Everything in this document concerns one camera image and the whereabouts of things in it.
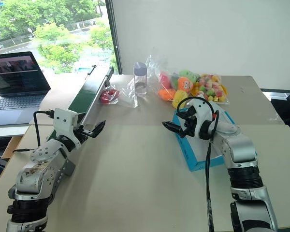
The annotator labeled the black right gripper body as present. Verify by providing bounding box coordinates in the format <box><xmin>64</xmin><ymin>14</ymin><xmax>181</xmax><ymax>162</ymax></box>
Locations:
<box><xmin>180</xmin><ymin>108</ymin><xmax>202</xmax><ymax>140</ymax></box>

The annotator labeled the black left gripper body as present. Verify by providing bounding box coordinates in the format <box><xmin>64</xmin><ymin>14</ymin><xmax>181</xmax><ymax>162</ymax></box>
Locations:
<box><xmin>72</xmin><ymin>124</ymin><xmax>95</xmax><ymax>147</ymax></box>

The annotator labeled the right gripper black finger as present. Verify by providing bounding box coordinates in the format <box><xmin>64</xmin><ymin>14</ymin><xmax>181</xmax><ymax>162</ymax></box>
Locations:
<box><xmin>176</xmin><ymin>106</ymin><xmax>196</xmax><ymax>121</ymax></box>
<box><xmin>161</xmin><ymin>121</ymin><xmax>186</xmax><ymax>134</ymax></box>

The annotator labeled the blue cardboard box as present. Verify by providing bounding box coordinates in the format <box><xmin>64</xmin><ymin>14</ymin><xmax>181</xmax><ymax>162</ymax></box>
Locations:
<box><xmin>171</xmin><ymin>106</ymin><xmax>258</xmax><ymax>173</ymax></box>

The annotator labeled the green conveyor belt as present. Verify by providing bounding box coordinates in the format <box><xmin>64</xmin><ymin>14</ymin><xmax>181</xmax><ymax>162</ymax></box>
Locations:
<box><xmin>46</xmin><ymin>64</ymin><xmax>115</xmax><ymax>141</ymax></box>

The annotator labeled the yellow plush toy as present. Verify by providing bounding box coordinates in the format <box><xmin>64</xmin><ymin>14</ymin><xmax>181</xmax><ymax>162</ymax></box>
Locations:
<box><xmin>171</xmin><ymin>89</ymin><xmax>189</xmax><ymax>109</ymax></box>

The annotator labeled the plain orange plush toy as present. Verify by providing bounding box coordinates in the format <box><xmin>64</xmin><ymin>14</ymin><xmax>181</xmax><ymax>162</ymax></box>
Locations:
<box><xmin>158</xmin><ymin>87</ymin><xmax>176</xmax><ymax>102</ymax></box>

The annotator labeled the orange plush toy with face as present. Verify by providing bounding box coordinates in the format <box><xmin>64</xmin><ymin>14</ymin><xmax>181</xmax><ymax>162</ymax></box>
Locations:
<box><xmin>177</xmin><ymin>76</ymin><xmax>194</xmax><ymax>93</ymax></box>

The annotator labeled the bag of colourful candies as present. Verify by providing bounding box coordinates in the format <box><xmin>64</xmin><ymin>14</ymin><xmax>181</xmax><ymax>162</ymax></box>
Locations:
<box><xmin>191</xmin><ymin>73</ymin><xmax>231</xmax><ymax>105</ymax></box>

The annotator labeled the red plush toy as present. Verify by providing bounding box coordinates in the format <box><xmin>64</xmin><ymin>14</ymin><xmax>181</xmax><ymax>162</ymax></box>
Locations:
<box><xmin>159</xmin><ymin>72</ymin><xmax>174</xmax><ymax>89</ymax></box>

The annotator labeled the green plush toy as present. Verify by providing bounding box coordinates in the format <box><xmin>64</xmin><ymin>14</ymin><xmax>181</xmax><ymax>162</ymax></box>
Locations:
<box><xmin>178</xmin><ymin>69</ymin><xmax>201</xmax><ymax>82</ymax></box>

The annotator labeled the clear plastic toy bag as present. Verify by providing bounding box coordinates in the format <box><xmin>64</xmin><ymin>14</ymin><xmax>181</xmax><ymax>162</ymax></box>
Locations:
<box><xmin>145</xmin><ymin>54</ymin><xmax>202</xmax><ymax>108</ymax></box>

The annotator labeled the clear bottle with purple cap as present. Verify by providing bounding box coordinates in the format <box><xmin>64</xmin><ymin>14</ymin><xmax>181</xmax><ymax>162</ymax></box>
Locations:
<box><xmin>133</xmin><ymin>61</ymin><xmax>148</xmax><ymax>98</ymax></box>

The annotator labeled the dark open laptop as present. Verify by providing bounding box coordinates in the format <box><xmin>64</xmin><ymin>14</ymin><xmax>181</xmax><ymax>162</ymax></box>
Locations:
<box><xmin>0</xmin><ymin>51</ymin><xmax>52</xmax><ymax>127</ymax></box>

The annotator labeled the black side desk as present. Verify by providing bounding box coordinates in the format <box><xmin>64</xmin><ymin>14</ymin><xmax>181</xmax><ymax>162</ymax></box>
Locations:
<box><xmin>260</xmin><ymin>87</ymin><xmax>290</xmax><ymax>142</ymax></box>

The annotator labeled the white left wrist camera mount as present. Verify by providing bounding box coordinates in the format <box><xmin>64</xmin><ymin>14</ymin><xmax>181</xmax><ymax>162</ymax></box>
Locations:
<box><xmin>53</xmin><ymin>108</ymin><xmax>79</xmax><ymax>136</ymax></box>

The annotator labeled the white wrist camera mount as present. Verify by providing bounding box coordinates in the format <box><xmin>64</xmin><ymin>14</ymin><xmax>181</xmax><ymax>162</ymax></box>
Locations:
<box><xmin>53</xmin><ymin>108</ymin><xmax>79</xmax><ymax>136</ymax></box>
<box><xmin>185</xmin><ymin>95</ymin><xmax>220</xmax><ymax>123</ymax></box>

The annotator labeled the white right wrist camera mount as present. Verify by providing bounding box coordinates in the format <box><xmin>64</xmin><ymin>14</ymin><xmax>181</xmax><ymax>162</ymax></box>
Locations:
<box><xmin>185</xmin><ymin>95</ymin><xmax>220</xmax><ymax>123</ymax></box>

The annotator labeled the grey perforated metal bracket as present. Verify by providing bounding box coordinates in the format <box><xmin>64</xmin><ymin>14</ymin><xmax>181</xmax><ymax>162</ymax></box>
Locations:
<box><xmin>59</xmin><ymin>157</ymin><xmax>76</xmax><ymax>177</ymax></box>

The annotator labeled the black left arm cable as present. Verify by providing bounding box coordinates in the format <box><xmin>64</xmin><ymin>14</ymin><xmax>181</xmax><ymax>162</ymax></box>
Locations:
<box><xmin>33</xmin><ymin>109</ymin><xmax>56</xmax><ymax>147</ymax></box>

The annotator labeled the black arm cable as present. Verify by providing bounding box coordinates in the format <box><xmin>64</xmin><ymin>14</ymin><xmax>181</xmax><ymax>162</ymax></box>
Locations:
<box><xmin>33</xmin><ymin>109</ymin><xmax>56</xmax><ymax>147</ymax></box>
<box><xmin>176</xmin><ymin>96</ymin><xmax>220</xmax><ymax>232</ymax></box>

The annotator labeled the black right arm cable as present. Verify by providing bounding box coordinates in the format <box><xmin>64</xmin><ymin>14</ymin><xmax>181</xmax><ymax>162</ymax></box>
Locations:
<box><xmin>176</xmin><ymin>96</ymin><xmax>220</xmax><ymax>232</ymax></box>

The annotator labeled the dark window frame post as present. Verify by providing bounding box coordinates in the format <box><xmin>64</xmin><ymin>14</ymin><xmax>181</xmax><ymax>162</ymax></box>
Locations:
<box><xmin>104</xmin><ymin>0</ymin><xmax>123</xmax><ymax>75</ymax></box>

